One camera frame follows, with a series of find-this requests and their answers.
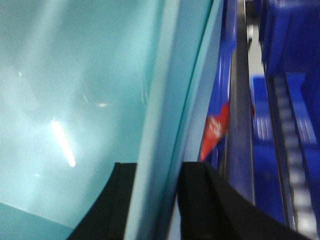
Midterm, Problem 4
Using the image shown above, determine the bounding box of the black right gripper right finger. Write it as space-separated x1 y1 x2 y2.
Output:
177 162 306 240

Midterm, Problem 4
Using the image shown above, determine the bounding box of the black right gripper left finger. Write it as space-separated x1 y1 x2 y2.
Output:
68 162 137 240

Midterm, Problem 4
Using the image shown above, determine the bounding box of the light blue plastic bin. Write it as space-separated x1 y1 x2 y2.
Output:
0 0 223 240

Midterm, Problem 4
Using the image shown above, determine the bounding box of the dark blue bin lower middle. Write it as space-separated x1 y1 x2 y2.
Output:
204 0 237 169

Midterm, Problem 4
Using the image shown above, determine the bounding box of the dark blue bin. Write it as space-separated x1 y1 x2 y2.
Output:
204 0 237 169
251 0 320 239

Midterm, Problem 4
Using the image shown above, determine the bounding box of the red printed banner strip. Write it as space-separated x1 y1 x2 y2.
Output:
200 101 230 162

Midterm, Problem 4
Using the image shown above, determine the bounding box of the white roller conveyor track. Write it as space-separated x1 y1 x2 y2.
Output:
268 75 320 240

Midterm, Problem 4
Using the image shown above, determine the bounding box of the dark blue bin lower right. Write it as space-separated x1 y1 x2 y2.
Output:
251 0 320 239

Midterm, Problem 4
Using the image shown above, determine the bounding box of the steel shelf side rail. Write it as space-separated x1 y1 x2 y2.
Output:
224 0 255 205

